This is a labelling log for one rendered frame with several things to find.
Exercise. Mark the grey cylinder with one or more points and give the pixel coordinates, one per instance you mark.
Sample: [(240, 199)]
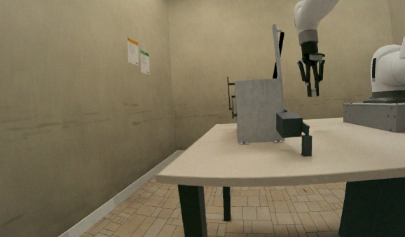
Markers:
[(313, 92)]

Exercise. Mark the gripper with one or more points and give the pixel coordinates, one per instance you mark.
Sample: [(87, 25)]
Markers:
[(306, 48)]

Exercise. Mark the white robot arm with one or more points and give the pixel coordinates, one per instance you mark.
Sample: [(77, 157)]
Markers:
[(388, 62)]

